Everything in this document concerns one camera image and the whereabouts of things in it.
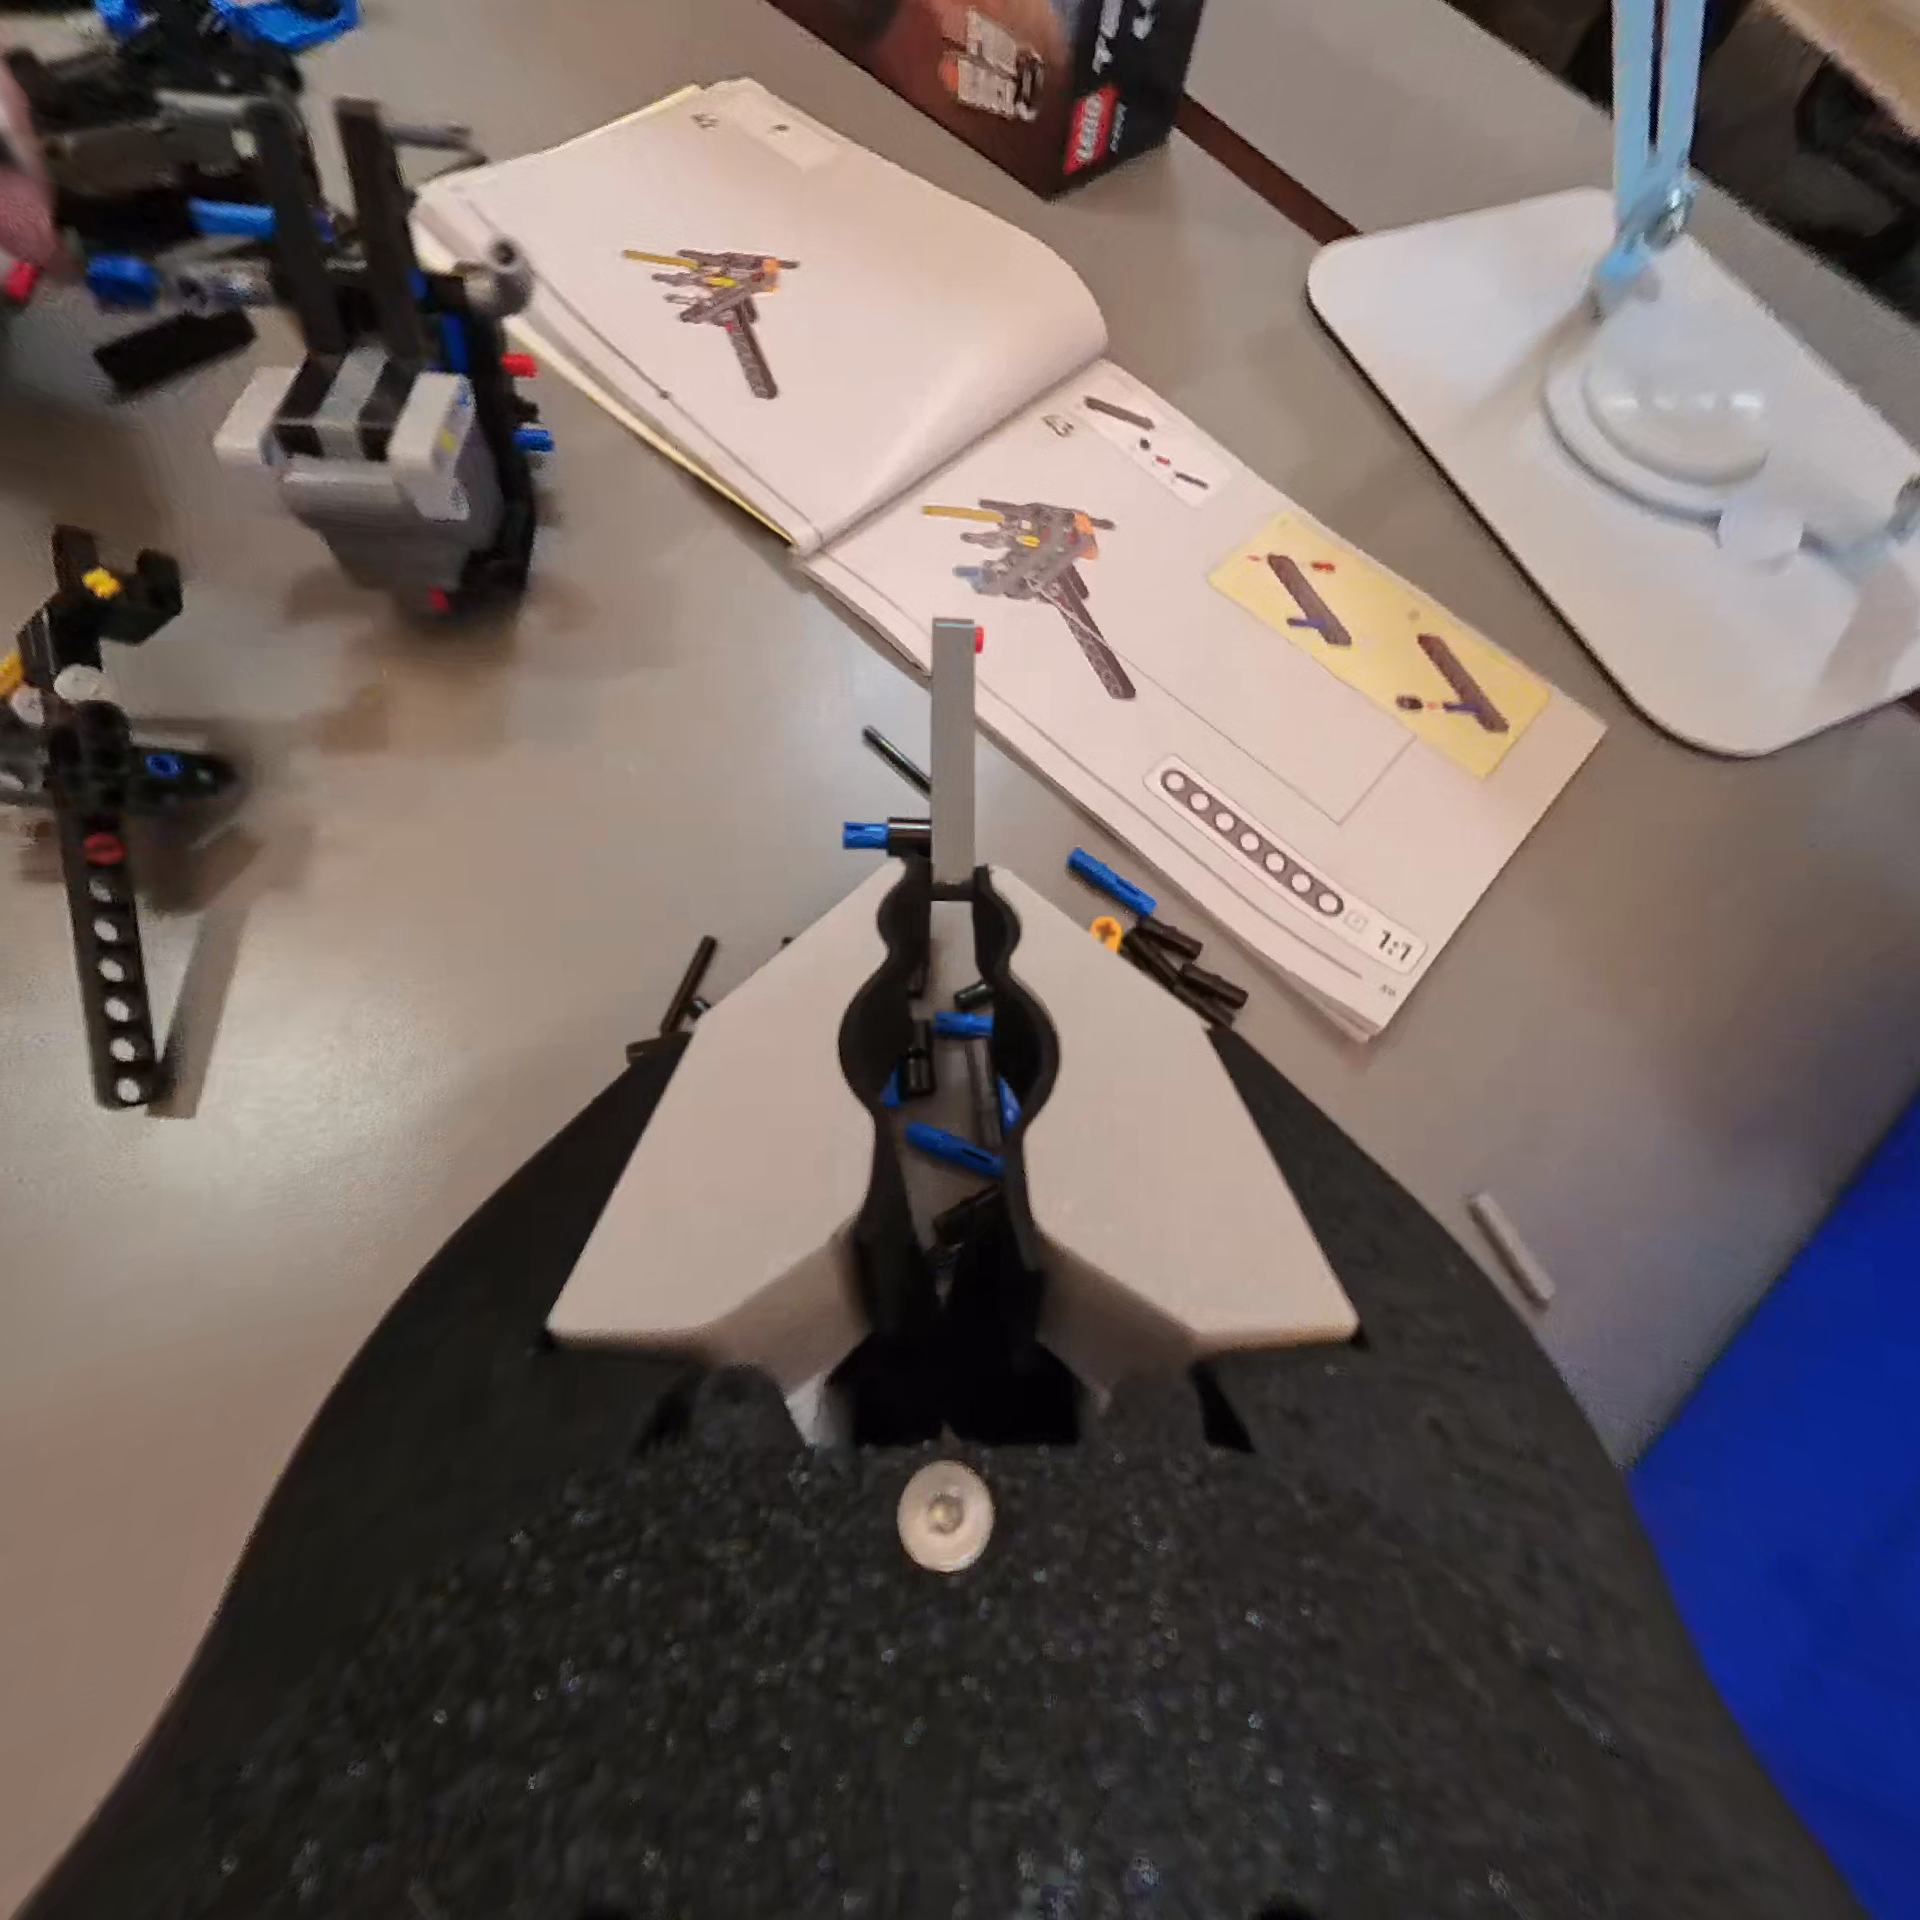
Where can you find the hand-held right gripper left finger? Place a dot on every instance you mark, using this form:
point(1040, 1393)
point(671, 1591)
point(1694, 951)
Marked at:
point(720, 1171)

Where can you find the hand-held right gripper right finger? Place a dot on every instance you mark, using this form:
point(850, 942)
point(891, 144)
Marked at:
point(1170, 1185)

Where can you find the blue lego pin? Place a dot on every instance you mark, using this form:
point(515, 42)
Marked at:
point(866, 834)

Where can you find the grey lego beam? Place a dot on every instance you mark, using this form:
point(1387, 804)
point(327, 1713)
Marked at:
point(955, 751)

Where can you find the black lego axle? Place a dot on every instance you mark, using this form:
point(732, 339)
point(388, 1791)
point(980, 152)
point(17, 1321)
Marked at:
point(687, 991)
point(897, 761)

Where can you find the pile of small lego pins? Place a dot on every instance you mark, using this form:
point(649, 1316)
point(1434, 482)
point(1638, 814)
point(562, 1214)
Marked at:
point(1185, 974)

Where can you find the small grey lego axle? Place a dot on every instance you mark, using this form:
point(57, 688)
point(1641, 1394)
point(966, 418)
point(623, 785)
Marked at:
point(1512, 1249)

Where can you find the black lego beam assembly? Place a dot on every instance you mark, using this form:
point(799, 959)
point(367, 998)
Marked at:
point(105, 931)

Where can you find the grey lego motor assembly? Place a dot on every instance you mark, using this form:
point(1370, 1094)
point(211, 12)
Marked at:
point(375, 494)

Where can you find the lego set box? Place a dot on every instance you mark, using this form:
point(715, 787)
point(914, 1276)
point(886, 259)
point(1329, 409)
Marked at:
point(1079, 90)

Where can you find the pile of loose lego parts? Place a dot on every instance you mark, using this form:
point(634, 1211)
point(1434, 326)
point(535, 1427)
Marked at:
point(136, 135)

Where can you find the blue mat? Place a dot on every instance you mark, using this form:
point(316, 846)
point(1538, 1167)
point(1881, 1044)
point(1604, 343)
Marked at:
point(1799, 1576)

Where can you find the white lamp base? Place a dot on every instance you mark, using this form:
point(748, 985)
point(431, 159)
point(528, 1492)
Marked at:
point(1471, 450)

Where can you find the open instruction booklet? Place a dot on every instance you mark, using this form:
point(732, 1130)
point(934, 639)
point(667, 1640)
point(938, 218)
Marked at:
point(900, 254)

